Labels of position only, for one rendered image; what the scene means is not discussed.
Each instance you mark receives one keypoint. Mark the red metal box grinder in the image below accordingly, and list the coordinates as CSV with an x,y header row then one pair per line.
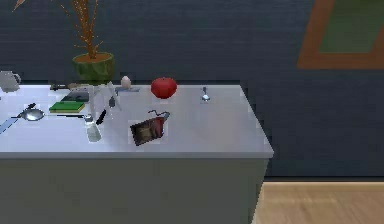
x,y
148,131

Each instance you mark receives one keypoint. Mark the small silver spoon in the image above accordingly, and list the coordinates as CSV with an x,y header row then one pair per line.
x,y
205,97

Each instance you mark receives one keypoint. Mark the white kitchen counter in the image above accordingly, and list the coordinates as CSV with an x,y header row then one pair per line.
x,y
200,133

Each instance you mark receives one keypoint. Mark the red tomato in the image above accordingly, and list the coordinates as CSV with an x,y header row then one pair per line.
x,y
163,87

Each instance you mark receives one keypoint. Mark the grey flat plate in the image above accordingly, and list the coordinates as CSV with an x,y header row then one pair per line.
x,y
131,89

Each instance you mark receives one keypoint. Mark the white egg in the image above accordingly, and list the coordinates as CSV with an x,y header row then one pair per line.
x,y
125,82

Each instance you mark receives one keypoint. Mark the clear glass bottle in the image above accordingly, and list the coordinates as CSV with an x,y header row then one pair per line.
x,y
93,132

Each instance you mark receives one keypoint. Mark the orange plant in green pot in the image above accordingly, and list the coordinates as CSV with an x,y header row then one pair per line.
x,y
94,68

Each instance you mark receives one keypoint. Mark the dark grey flat book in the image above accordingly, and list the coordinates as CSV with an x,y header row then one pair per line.
x,y
77,96

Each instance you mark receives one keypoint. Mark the thin black pencil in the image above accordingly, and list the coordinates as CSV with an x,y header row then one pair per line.
x,y
70,115

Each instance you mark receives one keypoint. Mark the green book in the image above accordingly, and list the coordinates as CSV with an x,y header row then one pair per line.
x,y
66,106

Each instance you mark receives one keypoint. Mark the orange framed green picture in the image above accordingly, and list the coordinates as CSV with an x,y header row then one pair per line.
x,y
308,50

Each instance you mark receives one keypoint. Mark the silver ladle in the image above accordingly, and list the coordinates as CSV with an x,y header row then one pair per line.
x,y
32,114

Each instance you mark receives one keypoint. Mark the pale blue knife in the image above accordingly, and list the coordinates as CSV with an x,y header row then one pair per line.
x,y
7,124

